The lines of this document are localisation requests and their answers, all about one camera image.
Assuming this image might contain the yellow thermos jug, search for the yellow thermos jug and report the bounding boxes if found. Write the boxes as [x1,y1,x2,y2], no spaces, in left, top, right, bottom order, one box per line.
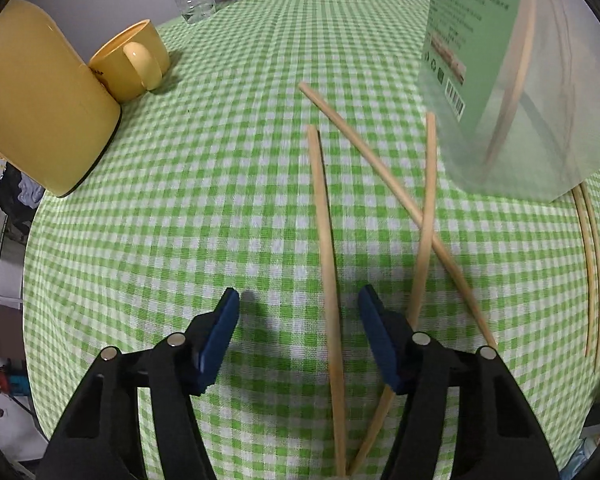
[0,0,123,198]

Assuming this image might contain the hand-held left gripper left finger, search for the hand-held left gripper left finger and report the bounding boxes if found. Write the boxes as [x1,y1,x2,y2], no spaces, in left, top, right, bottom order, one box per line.
[36,287,241,480]

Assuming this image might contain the translucent plastic container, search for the translucent plastic container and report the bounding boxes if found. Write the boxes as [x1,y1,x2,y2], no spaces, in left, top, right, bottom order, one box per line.
[417,0,600,204]

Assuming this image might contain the black folding chair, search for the black folding chair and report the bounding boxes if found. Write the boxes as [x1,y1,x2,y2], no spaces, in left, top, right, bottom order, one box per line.
[0,160,45,256]

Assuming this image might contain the pale wooden chopstick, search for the pale wooden chopstick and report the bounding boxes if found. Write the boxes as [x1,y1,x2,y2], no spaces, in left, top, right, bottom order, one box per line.
[298,82,498,351]
[580,182,600,371]
[306,125,349,478]
[481,0,538,168]
[349,112,438,477]
[571,186,595,358]

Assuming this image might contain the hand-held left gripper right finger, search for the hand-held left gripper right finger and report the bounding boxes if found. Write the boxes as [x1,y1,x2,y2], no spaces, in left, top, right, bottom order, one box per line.
[357,284,563,480]

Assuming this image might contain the yellow mug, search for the yellow mug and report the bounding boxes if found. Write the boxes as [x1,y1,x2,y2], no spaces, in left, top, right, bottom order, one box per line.
[88,19,171,105]

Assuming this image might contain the green checked tablecloth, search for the green checked tablecloth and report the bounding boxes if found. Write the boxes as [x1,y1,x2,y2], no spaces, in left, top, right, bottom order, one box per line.
[22,0,600,480]

